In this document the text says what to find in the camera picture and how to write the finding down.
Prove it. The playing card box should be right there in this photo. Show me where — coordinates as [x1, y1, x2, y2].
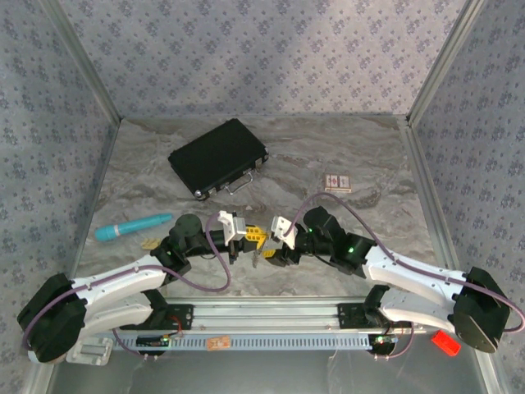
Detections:
[323, 172, 354, 193]

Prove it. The teal plastic marker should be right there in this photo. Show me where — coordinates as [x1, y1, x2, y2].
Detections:
[94, 213, 175, 243]

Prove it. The red plastic block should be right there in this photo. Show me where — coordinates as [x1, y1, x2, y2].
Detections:
[431, 329, 462, 357]

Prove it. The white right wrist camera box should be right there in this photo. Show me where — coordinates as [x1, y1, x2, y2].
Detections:
[268, 215, 299, 250]

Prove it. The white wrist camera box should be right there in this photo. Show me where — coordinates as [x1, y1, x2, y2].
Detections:
[217, 210, 248, 244]
[268, 215, 299, 250]

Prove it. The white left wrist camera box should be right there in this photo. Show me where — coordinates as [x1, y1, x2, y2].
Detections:
[217, 210, 248, 244]

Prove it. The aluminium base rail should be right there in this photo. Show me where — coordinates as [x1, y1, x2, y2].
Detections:
[118, 300, 423, 330]

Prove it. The black case with metal handle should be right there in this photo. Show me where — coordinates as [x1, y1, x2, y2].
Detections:
[167, 118, 271, 203]

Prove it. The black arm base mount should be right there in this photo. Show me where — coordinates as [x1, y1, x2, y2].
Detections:
[336, 302, 371, 330]
[154, 302, 194, 332]

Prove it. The grey slotted cable duct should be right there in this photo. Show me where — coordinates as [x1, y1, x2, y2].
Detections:
[110, 330, 395, 352]

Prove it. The thin red wire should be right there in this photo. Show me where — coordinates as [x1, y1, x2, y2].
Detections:
[167, 314, 185, 340]

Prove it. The aluminium floor rail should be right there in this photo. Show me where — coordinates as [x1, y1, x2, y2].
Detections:
[35, 117, 122, 394]
[398, 117, 495, 394]

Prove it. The grey metal bracket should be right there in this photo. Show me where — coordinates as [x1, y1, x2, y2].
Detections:
[65, 337, 115, 366]

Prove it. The aluminium frame post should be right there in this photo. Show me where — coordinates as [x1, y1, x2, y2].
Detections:
[39, 0, 124, 123]
[404, 0, 488, 125]

